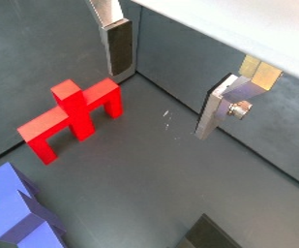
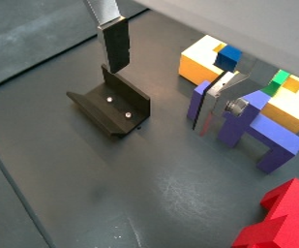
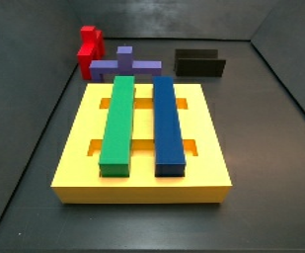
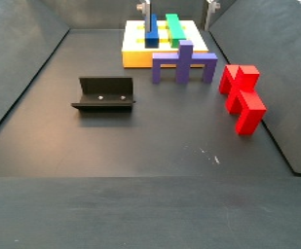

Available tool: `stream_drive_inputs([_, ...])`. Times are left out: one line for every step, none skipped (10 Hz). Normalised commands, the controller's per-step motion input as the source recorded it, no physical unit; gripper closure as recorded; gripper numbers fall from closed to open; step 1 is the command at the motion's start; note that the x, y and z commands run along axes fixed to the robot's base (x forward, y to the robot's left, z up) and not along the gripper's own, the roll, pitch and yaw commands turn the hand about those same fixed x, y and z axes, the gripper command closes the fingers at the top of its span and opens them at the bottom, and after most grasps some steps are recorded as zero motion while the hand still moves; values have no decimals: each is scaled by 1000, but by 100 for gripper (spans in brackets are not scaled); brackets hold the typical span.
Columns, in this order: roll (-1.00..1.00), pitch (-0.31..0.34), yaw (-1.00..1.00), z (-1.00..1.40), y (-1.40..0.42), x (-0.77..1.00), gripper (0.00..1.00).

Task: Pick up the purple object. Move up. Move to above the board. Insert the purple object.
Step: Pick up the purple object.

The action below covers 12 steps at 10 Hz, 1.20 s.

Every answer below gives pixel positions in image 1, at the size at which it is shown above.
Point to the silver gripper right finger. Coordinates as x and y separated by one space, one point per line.
226 99

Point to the red cross-shaped block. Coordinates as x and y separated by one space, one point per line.
72 114

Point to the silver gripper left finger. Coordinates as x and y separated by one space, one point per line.
117 18

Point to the purple cross-shaped block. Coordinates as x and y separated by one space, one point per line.
29 225

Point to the black angle bracket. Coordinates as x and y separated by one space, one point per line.
206 235

